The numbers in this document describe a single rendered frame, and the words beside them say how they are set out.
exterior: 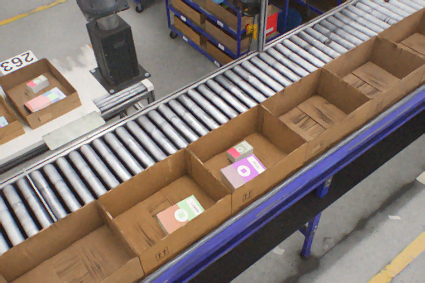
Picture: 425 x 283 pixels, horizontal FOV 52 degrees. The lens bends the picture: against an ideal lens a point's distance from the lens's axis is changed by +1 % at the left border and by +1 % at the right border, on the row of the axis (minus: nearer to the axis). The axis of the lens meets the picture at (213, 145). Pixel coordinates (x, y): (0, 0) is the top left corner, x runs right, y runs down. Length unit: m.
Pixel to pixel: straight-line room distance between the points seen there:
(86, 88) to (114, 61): 0.25
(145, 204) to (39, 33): 2.99
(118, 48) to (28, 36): 2.22
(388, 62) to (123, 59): 1.37
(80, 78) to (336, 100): 1.41
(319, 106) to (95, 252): 1.20
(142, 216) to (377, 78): 1.36
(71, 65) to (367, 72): 1.66
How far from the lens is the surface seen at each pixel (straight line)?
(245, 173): 1.76
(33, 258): 1.73
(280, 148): 1.94
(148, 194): 1.80
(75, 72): 2.68
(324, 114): 2.12
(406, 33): 2.68
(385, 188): 3.06
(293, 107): 2.13
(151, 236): 1.70
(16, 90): 2.68
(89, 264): 1.70
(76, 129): 2.33
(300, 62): 2.64
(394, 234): 2.89
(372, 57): 2.45
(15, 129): 2.38
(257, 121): 1.97
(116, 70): 2.45
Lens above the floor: 2.36
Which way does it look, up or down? 49 degrees down
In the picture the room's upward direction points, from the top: 2 degrees counter-clockwise
